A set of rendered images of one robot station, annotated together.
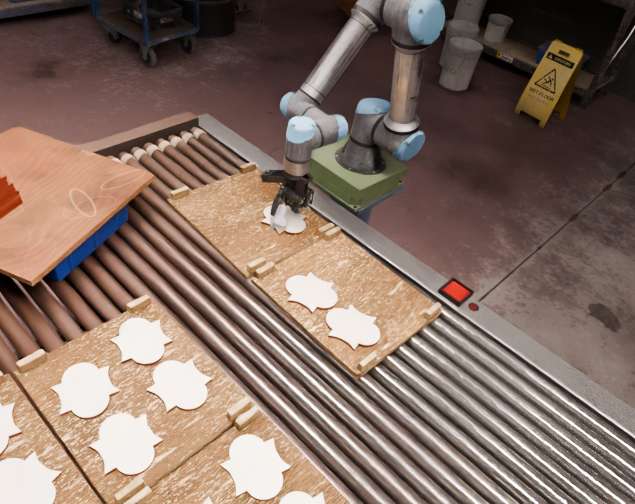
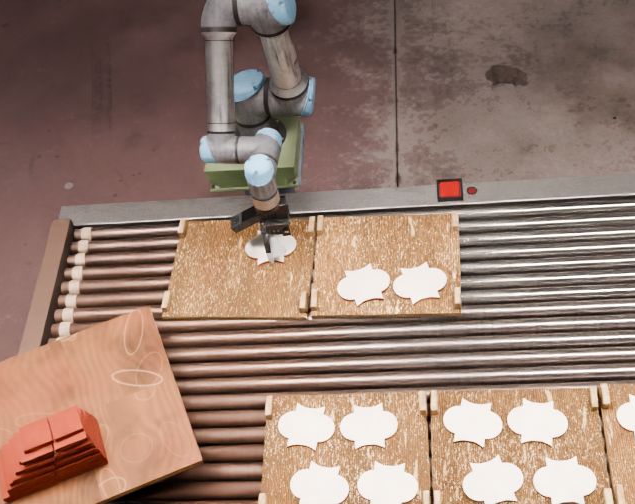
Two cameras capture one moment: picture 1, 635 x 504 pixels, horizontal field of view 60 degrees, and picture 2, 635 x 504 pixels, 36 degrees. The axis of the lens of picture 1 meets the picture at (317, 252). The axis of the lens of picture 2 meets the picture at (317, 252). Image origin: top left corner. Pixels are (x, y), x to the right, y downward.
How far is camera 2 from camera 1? 141 cm
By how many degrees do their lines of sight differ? 20
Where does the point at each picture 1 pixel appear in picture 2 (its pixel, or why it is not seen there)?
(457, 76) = not seen: outside the picture
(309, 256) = (326, 259)
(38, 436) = not seen: outside the picture
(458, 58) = not seen: outside the picture
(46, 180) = (81, 389)
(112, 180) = (127, 340)
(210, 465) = (447, 448)
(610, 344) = (532, 100)
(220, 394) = (398, 407)
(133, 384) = (340, 455)
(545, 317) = (463, 121)
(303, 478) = (504, 402)
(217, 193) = (190, 273)
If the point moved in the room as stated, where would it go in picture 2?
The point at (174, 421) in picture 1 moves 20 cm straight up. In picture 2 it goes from (395, 448) to (389, 408)
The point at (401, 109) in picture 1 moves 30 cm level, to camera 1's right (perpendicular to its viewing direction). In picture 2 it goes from (290, 77) to (373, 29)
